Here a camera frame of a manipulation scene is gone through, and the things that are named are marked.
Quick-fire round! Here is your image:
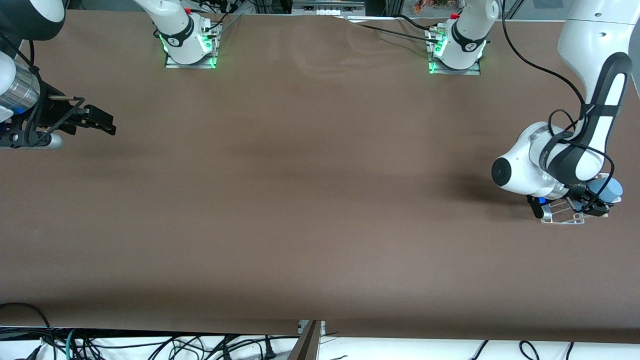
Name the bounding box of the blue plastic cup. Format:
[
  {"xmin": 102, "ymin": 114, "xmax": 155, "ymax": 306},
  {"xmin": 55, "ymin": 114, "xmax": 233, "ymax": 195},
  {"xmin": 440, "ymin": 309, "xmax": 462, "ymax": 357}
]
[{"xmin": 586, "ymin": 172, "xmax": 624, "ymax": 204}]

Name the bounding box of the orange background clutter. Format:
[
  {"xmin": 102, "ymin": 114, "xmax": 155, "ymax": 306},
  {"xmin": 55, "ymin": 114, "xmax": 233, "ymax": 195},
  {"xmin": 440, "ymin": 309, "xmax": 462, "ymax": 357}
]
[{"xmin": 412, "ymin": 0, "xmax": 463, "ymax": 14}]

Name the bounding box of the white power strip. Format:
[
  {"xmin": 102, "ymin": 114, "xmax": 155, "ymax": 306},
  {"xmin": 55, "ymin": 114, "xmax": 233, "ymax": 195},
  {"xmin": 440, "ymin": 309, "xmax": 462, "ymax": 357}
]
[{"xmin": 291, "ymin": 0, "xmax": 367, "ymax": 17}]

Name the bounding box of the white wire cup rack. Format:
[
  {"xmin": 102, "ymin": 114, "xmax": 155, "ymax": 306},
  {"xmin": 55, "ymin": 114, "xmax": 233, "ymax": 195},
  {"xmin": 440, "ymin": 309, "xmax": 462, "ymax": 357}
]
[{"xmin": 541, "ymin": 197, "xmax": 623, "ymax": 225}]

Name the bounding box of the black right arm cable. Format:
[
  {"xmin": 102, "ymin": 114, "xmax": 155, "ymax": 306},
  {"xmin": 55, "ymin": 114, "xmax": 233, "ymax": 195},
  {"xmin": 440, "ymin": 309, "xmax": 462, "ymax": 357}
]
[{"xmin": 0, "ymin": 32, "xmax": 86, "ymax": 147}]

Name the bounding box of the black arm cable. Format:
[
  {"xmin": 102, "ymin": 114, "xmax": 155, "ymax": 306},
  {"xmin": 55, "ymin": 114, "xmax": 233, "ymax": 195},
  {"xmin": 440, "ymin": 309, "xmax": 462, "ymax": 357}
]
[
  {"xmin": 501, "ymin": 0, "xmax": 617, "ymax": 202},
  {"xmin": 0, "ymin": 32, "xmax": 86, "ymax": 147}
]

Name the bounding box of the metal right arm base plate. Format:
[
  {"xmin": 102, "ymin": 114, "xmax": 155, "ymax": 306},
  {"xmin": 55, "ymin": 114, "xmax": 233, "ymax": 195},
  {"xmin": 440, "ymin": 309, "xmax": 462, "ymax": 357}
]
[{"xmin": 164, "ymin": 22, "xmax": 218, "ymax": 69}]

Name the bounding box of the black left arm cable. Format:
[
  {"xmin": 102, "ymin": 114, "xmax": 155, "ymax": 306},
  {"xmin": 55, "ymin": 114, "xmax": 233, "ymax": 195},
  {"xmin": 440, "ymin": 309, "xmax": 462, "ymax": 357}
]
[{"xmin": 501, "ymin": 0, "xmax": 617, "ymax": 202}]

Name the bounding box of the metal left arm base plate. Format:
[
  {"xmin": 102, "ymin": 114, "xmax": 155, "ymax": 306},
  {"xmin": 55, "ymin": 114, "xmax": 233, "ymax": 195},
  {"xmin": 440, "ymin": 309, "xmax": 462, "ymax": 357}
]
[{"xmin": 427, "ymin": 27, "xmax": 482, "ymax": 76}]

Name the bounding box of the black looped floor cable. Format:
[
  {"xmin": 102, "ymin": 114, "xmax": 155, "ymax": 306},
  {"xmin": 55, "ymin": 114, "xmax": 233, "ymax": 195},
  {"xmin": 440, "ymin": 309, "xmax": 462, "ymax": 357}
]
[{"xmin": 0, "ymin": 302, "xmax": 55, "ymax": 360}]

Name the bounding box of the teal floor cable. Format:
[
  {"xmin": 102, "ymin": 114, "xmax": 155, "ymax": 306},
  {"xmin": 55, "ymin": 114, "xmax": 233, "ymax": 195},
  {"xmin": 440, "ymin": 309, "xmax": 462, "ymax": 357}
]
[{"xmin": 64, "ymin": 328, "xmax": 83, "ymax": 360}]

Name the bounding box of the black table cable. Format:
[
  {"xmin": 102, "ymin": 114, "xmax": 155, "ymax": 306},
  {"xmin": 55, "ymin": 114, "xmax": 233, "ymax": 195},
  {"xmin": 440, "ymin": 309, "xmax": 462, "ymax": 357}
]
[
  {"xmin": 345, "ymin": 17, "xmax": 441, "ymax": 43},
  {"xmin": 396, "ymin": 14, "xmax": 446, "ymax": 32}
]

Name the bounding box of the black tangled floor cable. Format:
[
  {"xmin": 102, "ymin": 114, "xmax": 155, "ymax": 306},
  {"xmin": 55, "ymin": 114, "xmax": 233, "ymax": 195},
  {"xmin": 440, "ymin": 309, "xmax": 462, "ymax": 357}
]
[{"xmin": 150, "ymin": 334, "xmax": 301, "ymax": 360}]

